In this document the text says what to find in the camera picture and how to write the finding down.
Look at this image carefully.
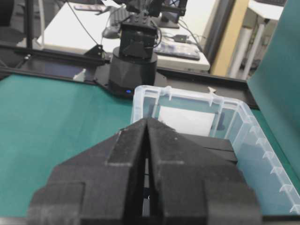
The green table cloth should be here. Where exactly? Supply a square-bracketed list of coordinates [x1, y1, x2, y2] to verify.
[0, 74, 300, 218]

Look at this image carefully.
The white paper label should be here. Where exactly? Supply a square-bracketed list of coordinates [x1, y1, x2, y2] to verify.
[158, 106, 215, 136]

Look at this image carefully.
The black right camera box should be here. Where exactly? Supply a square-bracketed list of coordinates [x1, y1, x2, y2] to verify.
[181, 134, 238, 165]

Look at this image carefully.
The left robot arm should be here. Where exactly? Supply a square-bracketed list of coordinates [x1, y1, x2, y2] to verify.
[108, 0, 187, 96]

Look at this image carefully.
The white desk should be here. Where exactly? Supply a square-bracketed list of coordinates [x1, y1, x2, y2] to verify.
[38, 0, 210, 72]

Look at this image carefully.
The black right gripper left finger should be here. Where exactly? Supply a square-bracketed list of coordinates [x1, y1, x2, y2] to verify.
[27, 119, 147, 225]

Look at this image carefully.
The clear plastic storage case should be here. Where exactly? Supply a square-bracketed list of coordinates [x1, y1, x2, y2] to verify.
[131, 85, 300, 215]

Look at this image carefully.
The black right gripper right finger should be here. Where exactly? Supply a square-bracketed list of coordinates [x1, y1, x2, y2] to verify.
[147, 119, 262, 225]

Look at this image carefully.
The black aluminium frame rail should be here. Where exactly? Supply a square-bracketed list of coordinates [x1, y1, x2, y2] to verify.
[24, 0, 34, 55]

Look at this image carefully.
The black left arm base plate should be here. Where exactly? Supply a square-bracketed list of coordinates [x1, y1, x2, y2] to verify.
[14, 56, 169, 94]

